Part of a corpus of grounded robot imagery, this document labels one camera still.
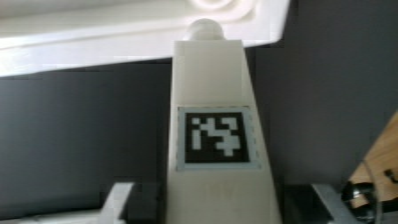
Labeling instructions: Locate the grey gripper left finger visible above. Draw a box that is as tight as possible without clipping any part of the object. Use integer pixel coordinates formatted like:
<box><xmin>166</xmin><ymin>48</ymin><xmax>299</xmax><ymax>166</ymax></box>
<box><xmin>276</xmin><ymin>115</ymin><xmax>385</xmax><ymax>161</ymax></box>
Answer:
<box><xmin>95</xmin><ymin>182</ymin><xmax>161</xmax><ymax>224</ymax></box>

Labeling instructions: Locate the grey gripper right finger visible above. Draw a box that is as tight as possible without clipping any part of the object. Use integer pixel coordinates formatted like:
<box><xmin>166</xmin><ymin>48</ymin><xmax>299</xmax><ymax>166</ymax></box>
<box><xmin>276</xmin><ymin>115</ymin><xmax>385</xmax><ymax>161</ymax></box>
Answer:
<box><xmin>282</xmin><ymin>184</ymin><xmax>360</xmax><ymax>224</ymax></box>

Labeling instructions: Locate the white desk leg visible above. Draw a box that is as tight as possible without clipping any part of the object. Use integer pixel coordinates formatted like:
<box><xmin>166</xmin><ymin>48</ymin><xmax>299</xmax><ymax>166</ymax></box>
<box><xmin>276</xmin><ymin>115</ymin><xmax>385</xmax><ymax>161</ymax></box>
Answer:
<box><xmin>166</xmin><ymin>19</ymin><xmax>283</xmax><ymax>224</ymax></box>

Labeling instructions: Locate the white desk top tray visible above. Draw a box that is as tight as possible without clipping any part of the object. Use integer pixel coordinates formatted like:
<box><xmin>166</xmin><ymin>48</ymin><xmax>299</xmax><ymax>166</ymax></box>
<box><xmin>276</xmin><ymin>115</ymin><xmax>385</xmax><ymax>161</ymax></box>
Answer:
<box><xmin>0</xmin><ymin>0</ymin><xmax>294</xmax><ymax>78</ymax></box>

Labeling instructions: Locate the brown wooden board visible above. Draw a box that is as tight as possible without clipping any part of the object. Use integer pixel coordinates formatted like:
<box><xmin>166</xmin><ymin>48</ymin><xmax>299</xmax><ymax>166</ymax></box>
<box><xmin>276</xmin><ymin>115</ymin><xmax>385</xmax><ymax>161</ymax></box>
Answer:
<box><xmin>351</xmin><ymin>112</ymin><xmax>398</xmax><ymax>201</ymax></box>

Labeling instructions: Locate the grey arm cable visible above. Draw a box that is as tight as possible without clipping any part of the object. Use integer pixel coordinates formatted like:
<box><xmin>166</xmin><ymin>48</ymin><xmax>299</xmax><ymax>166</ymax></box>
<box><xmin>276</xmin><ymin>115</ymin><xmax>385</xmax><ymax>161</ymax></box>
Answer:
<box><xmin>342</xmin><ymin>159</ymin><xmax>398</xmax><ymax>224</ymax></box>

